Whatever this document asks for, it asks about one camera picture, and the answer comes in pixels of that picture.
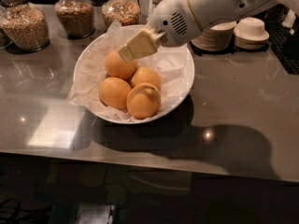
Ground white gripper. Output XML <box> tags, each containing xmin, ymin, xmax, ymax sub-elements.
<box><xmin>117</xmin><ymin>0</ymin><xmax>202</xmax><ymax>62</ymax></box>

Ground orange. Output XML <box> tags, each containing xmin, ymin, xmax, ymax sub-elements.
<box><xmin>130</xmin><ymin>67</ymin><xmax>161</xmax><ymax>90</ymax></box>
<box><xmin>105</xmin><ymin>50</ymin><xmax>137</xmax><ymax>79</ymax></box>
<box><xmin>99</xmin><ymin>77</ymin><xmax>132</xmax><ymax>109</ymax></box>
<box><xmin>126</xmin><ymin>83</ymin><xmax>161</xmax><ymax>119</ymax></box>

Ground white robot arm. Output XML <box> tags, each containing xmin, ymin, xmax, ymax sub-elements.
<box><xmin>117</xmin><ymin>0</ymin><xmax>299</xmax><ymax>62</ymax></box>

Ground white bowl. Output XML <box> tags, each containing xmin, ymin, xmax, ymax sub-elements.
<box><xmin>72</xmin><ymin>23</ymin><xmax>196</xmax><ymax>125</ymax></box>

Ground glass jar of cereal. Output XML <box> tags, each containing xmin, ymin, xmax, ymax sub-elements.
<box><xmin>102</xmin><ymin>0</ymin><xmax>140</xmax><ymax>27</ymax></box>

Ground white stand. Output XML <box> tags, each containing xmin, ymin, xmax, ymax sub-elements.
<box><xmin>139</xmin><ymin>0</ymin><xmax>152</xmax><ymax>24</ymax></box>

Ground large stack paper bowls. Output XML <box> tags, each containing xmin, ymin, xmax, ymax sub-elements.
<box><xmin>192</xmin><ymin>21</ymin><xmax>236</xmax><ymax>51</ymax></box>

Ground glass jar of grains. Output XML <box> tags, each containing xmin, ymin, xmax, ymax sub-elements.
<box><xmin>54</xmin><ymin>0</ymin><xmax>94</xmax><ymax>38</ymax></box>

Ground small stack paper bowls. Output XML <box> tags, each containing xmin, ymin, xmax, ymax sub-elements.
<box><xmin>234</xmin><ymin>17</ymin><xmax>269</xmax><ymax>49</ymax></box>

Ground glass jar of nuts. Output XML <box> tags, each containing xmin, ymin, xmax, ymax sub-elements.
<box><xmin>1</xmin><ymin>0</ymin><xmax>50</xmax><ymax>52</ymax></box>

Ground silver device under table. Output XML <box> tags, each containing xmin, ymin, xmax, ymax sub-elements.
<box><xmin>75</xmin><ymin>204</ymin><xmax>115</xmax><ymax>224</ymax></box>

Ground black cables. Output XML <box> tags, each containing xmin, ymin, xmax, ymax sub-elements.
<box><xmin>0</xmin><ymin>198</ymin><xmax>48</xmax><ymax>224</ymax></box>

